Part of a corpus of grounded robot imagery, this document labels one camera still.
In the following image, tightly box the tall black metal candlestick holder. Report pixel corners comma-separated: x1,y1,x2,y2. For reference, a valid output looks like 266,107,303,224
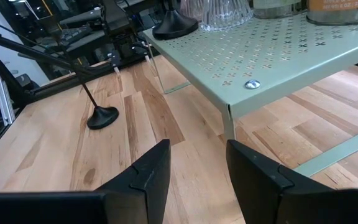
152,0,200,40
70,67,120,131

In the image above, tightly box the silver aluminium extrusion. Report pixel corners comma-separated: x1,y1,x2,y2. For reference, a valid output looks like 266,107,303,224
0,75,16,126

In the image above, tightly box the black keyboard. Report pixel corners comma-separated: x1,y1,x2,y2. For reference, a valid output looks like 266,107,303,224
57,25,93,46

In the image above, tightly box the pink ribbed glass candle holder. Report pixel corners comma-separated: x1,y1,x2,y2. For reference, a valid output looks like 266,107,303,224
180,0,205,22

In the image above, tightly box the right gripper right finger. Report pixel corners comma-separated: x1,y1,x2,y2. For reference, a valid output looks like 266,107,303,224
226,139,334,224

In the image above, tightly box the silver tin candle orange label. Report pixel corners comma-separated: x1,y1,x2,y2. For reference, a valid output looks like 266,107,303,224
305,0,358,27

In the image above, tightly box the black diagonal frame strut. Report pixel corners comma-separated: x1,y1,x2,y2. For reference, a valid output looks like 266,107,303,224
0,26,91,74

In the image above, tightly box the clear ribbed glass candle holder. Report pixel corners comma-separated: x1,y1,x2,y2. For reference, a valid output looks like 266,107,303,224
199,0,254,32

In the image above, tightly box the pale green perforated metal shelf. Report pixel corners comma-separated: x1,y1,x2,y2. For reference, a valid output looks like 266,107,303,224
142,12,358,178

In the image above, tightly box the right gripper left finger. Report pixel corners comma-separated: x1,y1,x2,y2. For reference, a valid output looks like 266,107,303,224
96,138,172,224

